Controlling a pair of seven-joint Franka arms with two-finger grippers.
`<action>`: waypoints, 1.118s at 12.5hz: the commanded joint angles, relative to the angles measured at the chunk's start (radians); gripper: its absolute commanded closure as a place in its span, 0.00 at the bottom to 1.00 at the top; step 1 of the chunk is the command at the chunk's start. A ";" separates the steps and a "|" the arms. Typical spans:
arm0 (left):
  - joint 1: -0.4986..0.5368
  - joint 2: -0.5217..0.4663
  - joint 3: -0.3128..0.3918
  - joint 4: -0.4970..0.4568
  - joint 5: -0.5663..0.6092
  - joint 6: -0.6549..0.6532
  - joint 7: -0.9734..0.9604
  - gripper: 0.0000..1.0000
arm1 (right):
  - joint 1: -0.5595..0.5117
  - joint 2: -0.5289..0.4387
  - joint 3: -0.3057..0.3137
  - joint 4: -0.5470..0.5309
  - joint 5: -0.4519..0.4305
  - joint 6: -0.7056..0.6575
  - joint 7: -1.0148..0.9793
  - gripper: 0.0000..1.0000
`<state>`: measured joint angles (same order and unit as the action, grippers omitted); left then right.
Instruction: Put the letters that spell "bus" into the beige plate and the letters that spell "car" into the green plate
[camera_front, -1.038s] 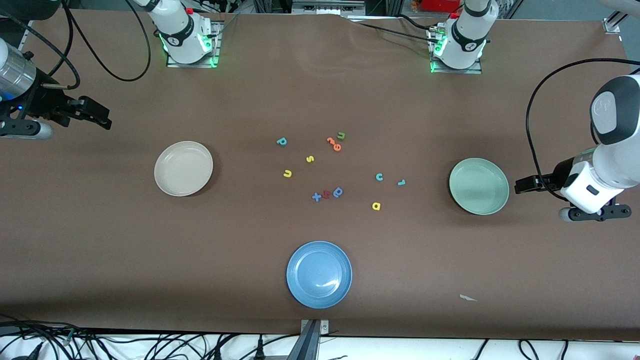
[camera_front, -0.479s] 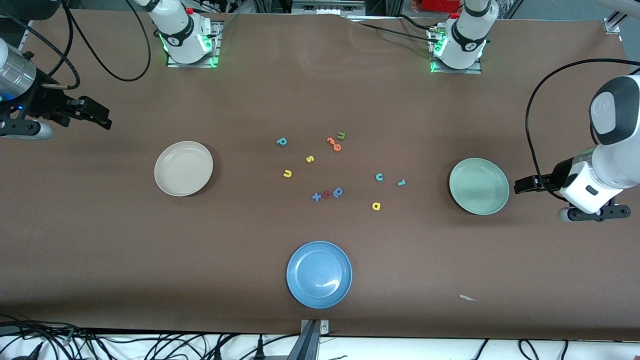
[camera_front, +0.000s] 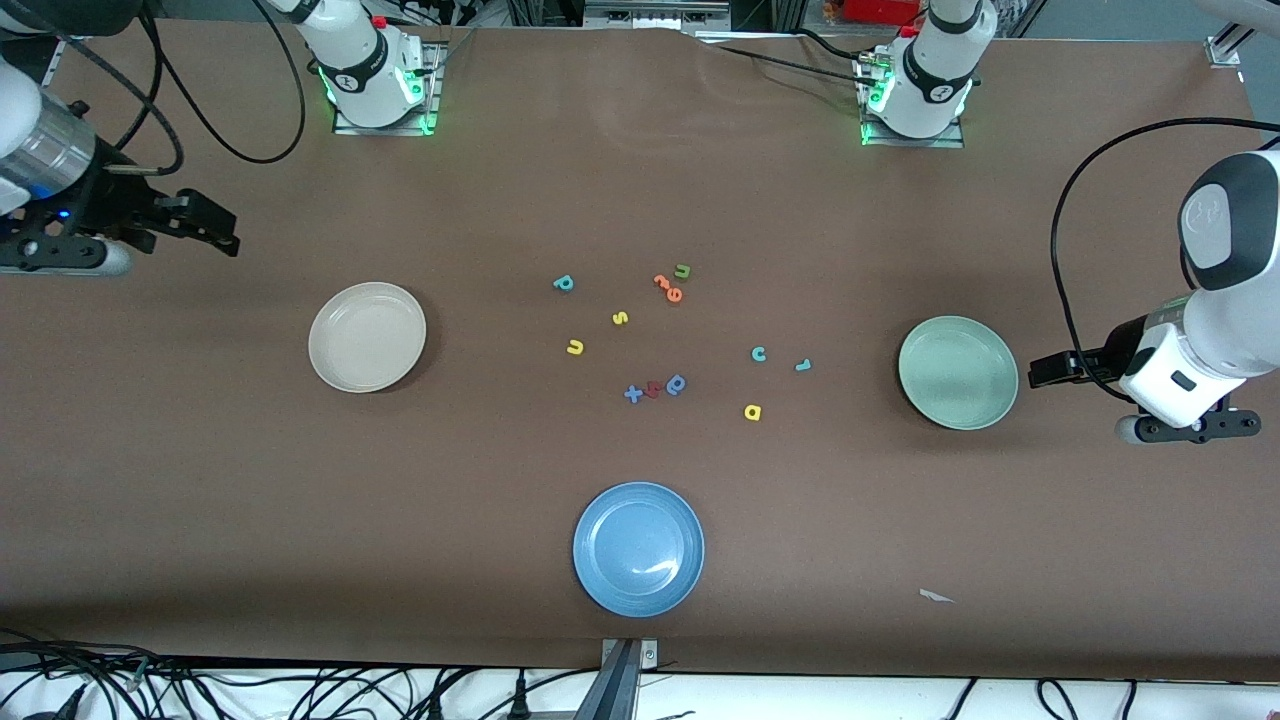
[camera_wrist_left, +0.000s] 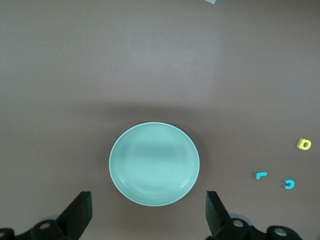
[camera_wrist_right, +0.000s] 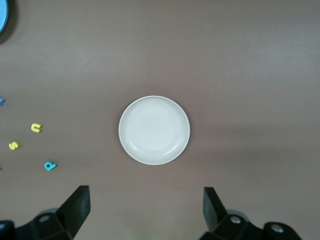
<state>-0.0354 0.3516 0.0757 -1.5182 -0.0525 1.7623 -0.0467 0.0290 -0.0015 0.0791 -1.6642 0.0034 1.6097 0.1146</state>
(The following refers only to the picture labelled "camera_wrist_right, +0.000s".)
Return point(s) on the beige round plate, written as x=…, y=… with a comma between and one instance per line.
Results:
x=154, y=130

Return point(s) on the brown table cover sheet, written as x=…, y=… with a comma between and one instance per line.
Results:
x=225, y=62

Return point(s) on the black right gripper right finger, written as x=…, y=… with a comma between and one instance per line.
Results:
x=217, y=220

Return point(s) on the yellow letter n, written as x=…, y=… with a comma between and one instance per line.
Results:
x=33, y=127

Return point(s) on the blue letter x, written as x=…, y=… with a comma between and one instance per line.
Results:
x=1, y=101

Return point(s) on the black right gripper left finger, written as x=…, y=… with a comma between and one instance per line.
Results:
x=72, y=215

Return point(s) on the teal letter p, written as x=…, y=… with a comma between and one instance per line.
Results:
x=47, y=166

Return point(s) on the yellow letter s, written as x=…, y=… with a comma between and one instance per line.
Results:
x=14, y=145

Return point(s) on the blue round plate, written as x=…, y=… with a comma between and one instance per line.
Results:
x=2, y=15

